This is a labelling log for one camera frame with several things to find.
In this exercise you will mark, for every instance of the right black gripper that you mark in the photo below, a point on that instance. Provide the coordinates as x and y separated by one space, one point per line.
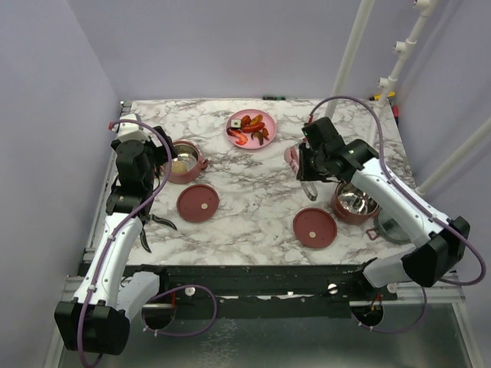
305 173

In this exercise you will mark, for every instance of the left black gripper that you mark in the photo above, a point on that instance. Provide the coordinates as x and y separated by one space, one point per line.
162 152

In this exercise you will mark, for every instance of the white steamed bun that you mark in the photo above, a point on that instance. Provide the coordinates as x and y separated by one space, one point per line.
178 167

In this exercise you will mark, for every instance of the pink food tongs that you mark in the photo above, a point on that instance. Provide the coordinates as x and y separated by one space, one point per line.
291 157

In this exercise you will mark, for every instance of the dark red steel lunch pot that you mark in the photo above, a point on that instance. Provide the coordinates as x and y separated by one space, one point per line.
352 205

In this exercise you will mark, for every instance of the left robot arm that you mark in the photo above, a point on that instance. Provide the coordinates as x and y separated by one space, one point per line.
97 318

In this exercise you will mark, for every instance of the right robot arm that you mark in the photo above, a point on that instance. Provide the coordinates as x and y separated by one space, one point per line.
438 240

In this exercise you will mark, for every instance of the pink steel lunch pot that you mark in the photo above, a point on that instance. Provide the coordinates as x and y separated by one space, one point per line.
195 162

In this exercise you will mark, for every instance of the dark pink round lid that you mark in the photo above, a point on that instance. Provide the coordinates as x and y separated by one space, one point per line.
198 203

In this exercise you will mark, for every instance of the pink food plate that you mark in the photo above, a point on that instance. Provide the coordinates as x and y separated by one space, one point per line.
267 119

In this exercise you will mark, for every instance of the dark brown food piece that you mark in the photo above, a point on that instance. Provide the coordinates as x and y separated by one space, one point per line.
258 136

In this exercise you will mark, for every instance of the yellow brown food piece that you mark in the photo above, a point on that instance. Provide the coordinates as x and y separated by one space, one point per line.
257 119

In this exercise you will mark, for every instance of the red sausage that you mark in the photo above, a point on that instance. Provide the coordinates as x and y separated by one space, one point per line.
251 128

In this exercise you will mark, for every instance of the red white shrimp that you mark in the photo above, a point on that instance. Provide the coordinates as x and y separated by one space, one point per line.
240 138

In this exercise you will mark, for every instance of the transparent grey pot lid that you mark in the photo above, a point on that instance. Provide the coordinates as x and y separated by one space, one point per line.
387 228

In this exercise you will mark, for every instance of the aluminium table edge rail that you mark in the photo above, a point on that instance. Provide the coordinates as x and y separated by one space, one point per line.
97 169

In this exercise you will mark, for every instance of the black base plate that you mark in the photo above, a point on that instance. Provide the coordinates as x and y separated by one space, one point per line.
253 292

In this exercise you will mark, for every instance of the white pipe frame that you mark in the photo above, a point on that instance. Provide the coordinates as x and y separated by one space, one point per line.
404 50

